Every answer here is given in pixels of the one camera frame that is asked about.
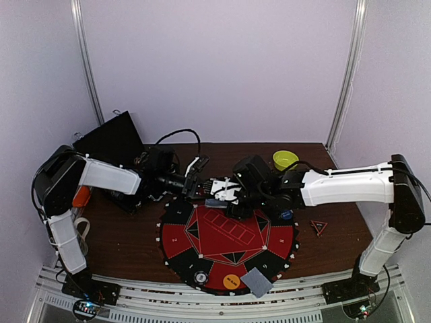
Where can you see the aluminium corner post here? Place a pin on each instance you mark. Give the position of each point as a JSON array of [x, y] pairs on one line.
[[85, 58], [353, 58]]

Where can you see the left aluminium corner post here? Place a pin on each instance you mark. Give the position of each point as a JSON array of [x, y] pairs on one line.
[[85, 58]]

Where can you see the black poker chip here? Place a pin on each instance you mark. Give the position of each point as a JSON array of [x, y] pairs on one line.
[[201, 278]]

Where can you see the orange big blind button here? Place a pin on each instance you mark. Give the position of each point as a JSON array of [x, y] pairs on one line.
[[231, 282]]

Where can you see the red black triangle token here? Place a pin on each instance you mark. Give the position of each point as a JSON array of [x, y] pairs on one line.
[[318, 226]]

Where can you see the white ceramic mug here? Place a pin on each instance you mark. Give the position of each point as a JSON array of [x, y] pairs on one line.
[[83, 235]]

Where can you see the round red black poker mat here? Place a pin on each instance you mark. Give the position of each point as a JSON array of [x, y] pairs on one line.
[[195, 238]]

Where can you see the right aluminium corner post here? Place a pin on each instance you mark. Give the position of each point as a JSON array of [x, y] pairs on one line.
[[353, 58]]

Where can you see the orange plastic bowl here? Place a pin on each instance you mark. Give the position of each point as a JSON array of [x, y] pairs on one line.
[[82, 197]]

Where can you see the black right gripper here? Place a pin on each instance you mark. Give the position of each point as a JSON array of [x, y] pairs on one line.
[[240, 206]]

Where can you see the black poker chip case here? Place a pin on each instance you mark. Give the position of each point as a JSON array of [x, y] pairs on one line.
[[118, 142]]

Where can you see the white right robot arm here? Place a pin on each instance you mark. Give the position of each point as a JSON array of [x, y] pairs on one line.
[[391, 183]]

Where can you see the aluminium front rail frame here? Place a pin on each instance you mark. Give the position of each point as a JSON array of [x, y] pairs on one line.
[[290, 300]]

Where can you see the dealt blue-backed playing cards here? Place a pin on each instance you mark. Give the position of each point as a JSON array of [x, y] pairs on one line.
[[257, 282]]

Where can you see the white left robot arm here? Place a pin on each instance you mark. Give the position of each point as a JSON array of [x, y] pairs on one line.
[[63, 183]]

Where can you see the blue small blind button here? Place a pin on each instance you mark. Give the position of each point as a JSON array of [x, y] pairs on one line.
[[286, 215]]

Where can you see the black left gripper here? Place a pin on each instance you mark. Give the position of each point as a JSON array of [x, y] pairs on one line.
[[191, 180]]

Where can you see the green plastic bowl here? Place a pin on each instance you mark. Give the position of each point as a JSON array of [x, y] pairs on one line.
[[282, 159]]

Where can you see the grey playing card deck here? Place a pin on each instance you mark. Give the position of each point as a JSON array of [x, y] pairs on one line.
[[216, 204]]

